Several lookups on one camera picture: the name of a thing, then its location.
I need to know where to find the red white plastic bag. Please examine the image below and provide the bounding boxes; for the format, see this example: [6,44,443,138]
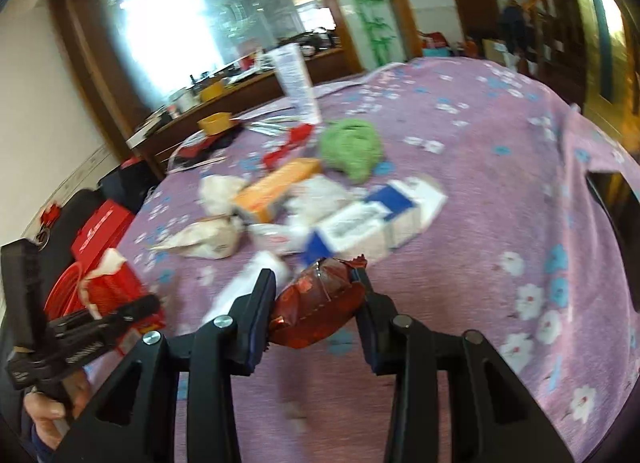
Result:
[78,247,166,356]

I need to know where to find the red snack wrapper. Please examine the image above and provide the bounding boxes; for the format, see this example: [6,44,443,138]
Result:
[268,255,368,349]

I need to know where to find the clear plastic bag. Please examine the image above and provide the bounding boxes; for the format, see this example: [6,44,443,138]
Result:
[247,174,367,256]

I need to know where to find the white blue medicine box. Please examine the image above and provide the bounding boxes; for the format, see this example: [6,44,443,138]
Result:
[300,177,447,265]

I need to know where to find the person's left hand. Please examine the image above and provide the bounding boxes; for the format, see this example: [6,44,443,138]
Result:
[23,369,92,450]

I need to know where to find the red plastic basket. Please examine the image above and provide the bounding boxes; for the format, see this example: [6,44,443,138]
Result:
[44,261,85,321]

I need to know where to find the white small bottle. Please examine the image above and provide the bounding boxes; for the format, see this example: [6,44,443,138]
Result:
[200,251,292,325]

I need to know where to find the red gift box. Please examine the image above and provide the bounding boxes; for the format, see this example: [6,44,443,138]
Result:
[72,200,134,272]

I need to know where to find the white crumpled tissue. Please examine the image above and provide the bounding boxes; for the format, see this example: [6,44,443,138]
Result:
[151,175,247,259]

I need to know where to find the orange medicine box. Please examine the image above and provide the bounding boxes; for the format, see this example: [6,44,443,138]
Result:
[233,158,321,224]

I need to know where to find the wooden chopsticks pair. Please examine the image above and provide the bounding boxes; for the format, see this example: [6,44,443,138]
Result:
[166,156,227,175]

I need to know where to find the wooden sideboard shelf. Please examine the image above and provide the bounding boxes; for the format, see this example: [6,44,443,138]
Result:
[129,48,363,179]

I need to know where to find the yellow tape roll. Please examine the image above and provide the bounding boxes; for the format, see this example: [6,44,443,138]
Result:
[198,112,236,136]

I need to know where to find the red crumpled wrapper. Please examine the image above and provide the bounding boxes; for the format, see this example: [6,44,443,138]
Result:
[262,123,314,171]

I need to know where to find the wrapped chopsticks pack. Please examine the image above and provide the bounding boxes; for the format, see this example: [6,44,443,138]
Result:
[244,116,299,136]

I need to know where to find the green knotted towel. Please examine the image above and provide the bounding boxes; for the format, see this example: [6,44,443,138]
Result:
[319,119,384,184]

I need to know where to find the black smartphone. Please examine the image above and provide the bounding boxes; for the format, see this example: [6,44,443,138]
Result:
[586,172,640,313]

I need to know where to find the white lotion tube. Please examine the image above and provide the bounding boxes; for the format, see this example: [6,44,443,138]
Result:
[268,43,322,125]

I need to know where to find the large etched glass mirror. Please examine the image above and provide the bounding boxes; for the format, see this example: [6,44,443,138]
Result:
[100,0,336,109]

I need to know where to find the bamboo painted panel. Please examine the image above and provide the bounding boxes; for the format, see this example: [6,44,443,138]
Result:
[335,0,421,70]

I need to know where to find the wooden staircase railing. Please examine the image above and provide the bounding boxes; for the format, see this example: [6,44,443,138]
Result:
[499,0,587,107]

